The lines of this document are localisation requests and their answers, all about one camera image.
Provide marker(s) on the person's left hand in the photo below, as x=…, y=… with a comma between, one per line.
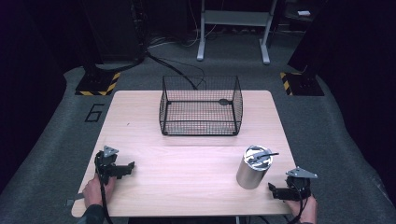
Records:
x=93, y=191

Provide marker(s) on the hazard-striped black stand base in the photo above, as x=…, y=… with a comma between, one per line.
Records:
x=303, y=84
x=98, y=84

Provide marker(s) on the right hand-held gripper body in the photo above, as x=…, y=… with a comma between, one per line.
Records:
x=299, y=186

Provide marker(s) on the small white box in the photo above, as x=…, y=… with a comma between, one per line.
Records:
x=304, y=13

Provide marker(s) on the white metal stand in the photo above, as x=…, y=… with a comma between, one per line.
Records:
x=235, y=18

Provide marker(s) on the dark cabinet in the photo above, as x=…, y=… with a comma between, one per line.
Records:
x=112, y=29

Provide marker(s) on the silver metal cylinder container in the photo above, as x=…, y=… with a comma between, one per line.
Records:
x=249, y=175

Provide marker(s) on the person's right hand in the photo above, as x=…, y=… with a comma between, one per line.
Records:
x=308, y=210

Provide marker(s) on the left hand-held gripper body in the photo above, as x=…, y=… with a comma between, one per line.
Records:
x=106, y=165

